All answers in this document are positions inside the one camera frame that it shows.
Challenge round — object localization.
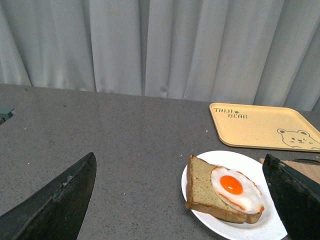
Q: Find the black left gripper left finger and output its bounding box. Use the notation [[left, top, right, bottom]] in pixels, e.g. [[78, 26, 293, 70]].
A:
[[0, 152, 97, 240]]

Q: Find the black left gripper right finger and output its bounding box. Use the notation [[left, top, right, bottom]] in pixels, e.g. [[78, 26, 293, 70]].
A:
[[262, 154, 320, 240]]

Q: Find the white round plate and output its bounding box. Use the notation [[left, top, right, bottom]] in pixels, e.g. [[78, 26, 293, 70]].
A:
[[181, 150, 287, 240]]

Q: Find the fake fried egg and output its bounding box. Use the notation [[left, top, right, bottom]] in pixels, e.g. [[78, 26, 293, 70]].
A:
[[211, 166, 265, 215]]

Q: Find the bread slice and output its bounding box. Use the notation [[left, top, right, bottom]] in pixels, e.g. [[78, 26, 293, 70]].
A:
[[185, 155, 262, 224]]

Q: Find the bamboo cutting board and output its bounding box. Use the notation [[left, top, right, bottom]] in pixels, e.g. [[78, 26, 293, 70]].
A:
[[259, 157, 320, 185]]

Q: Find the yellow bear tray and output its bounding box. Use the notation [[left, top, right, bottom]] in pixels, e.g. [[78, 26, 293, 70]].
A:
[[209, 103, 320, 152]]

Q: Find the green grey device at edge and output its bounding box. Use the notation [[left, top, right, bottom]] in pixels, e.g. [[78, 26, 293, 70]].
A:
[[0, 105, 15, 125]]

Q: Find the grey curtain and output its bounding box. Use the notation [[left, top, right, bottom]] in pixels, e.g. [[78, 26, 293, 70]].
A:
[[0, 0, 320, 112]]

